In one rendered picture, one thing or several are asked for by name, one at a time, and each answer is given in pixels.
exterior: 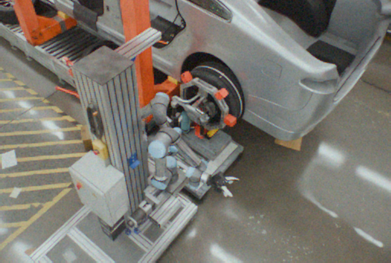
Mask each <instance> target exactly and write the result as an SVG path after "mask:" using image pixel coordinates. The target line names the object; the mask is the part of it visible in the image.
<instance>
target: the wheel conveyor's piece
mask: <svg viewBox="0 0 391 263"><path fill-rule="evenodd" d="M40 4H41V7H42V12H41V14H40V16H42V17H45V18H54V17H56V16H57V15H58V14H59V13H58V11H60V10H57V9H56V6H55V3H54V2H52V1H50V0H48V1H47V0H40ZM16 33H19V34H21V35H23V36H24V32H23V31H22V28H21V26H20V24H6V23H4V22H0V35H1V36H2V37H3V38H5V39H7V40H8V41H9V42H10V44H11V48H12V49H14V50H17V48H16V47H18V48H20V46H19V43H18V41H17V38H16ZM15 46H16V47H15Z"/></svg>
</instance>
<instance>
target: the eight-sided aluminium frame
mask: <svg viewBox="0 0 391 263"><path fill-rule="evenodd" d="M193 85H196V86H198V87H201V89H203V90H205V91H206V92H208V93H210V94H211V95H212V96H213V99H214V100H215V101H216V102H217V105H218V107H219V108H220V110H221V122H219V123H206V124H205V129H207V130H209V131H211V130H215V129H219V128H224V127H225V126H226V124H225V123H224V122H225V117H226V116H227V115H228V112H229V108H228V106H227V105H226V103H225V101H224V100H223V99H221V100H219V101H218V100H217V98H216V97H215V94H216V93H217V91H218V90H217V88H215V87H214V86H211V85H209V84H208V83H205V82H204V81H203V80H201V79H199V78H195V79H192V80H191V81H190V82H188V83H183V84H182V85H180V98H181V99H183V100H187V98H186V97H187V87H188V86H193ZM200 120H201V118H200V119H197V120H196V121H194V120H193V121H194V122H196V123H198V124H199V125H201V124H200Z"/></svg>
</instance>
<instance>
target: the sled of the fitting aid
mask: <svg viewBox="0 0 391 263"><path fill-rule="evenodd" d="M192 129H193V128H190V129H189V132H190V131H192ZM189 132H188V133H189ZM188 133H183V132H181V139H183V140H184V142H185V143H187V145H188V146H190V147H192V148H193V149H195V150H196V151H198V152H199V153H201V154H202V155H205V157H207V158H208V159H210V160H211V161H213V160H214V159H216V158H217V156H219V155H220V154H221V152H223V150H224V149H225V148H226V147H227V146H229V144H230V143H231V140H232V138H231V139H230V140H229V142H228V143H226V144H225V146H224V147H222V148H221V150H220V151H219V152H218V153H217V154H216V155H213V153H212V152H210V151H208V150H206V149H205V148H204V147H201V145H199V144H197V143H195V142H194V141H193V140H192V139H189V138H188V137H187V135H188Z"/></svg>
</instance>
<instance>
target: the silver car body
mask: <svg viewBox="0 0 391 263"><path fill-rule="evenodd" d="M47 1H48V0H47ZM53 1H54V3H55V6H56V9H57V10H60V11H61V12H63V13H64V14H65V15H68V16H70V17H71V18H74V16H73V3H74V2H78V3H79V4H81V5H82V6H85V7H87V8H88V9H89V10H92V11H93V12H95V13H96V14H97V22H96V27H97V31H98V32H97V31H96V32H97V33H99V34H101V35H103V36H104V37H106V38H108V39H109V40H111V41H112V42H115V43H116V44H117V45H119V46H120V47H121V46H122V45H124V44H125V38H124V23H123V18H122V13H121V3H120V0H53ZM148 2H149V12H150V26H151V27H152V28H153V29H155V30H157V31H160V32H161V39H160V40H158V41H157V42H155V43H154V44H152V66H153V67H156V68H157V69H158V70H160V71H162V72H164V73H165V74H168V75H169V76H171V77H172V78H173V79H176V80H177V81H179V82H180V78H179V71H180V65H181V63H182V61H183V60H184V58H185V57H186V56H187V55H188V54H190V53H192V52H195V51H205V52H208V53H210V54H214V55H215V56H217V57H218V58H221V60H223V61H224V62H225V63H226V64H227V65H229V67H230V68H231V69H232V70H233V72H234V74H236V76H237V78H238V79H239V81H240V83H241V86H242V89H243V91H244V95H245V114H244V117H243V119H245V121H247V122H249V123H251V124H253V125H254V126H256V127H258V128H260V129H261V130H262V131H265V132H266V133H268V134H269V135H272V136H273V137H274V138H277V139H279V140H282V141H292V140H295V139H299V138H301V137H302V136H304V135H306V134H308V133H309V132H310V131H311V130H312V129H314V127H316V126H317V125H318V123H320V122H321V121H322V119H324V118H325V117H326V116H327V115H330V113H331V112H332V111H334V109H335V108H336V107H338V105H339V104H340V103H341V102H342V101H343V100H344V99H345V98H346V96H347V95H348V94H349V93H350V91H351V90H352V89H353V88H354V86H355V85H356V83H357V81H358V80H359V79H360V78H361V77H362V75H363V74H364V72H365V71H366V69H367V68H368V66H369V65H370V63H372V61H373V59H374V57H375V56H376V55H377V54H378V50H379V49H380V47H381V46H382V42H383V39H384V37H385V35H386V31H387V28H388V27H389V25H390V22H391V0H148ZM74 19H75V18H74Z"/></svg>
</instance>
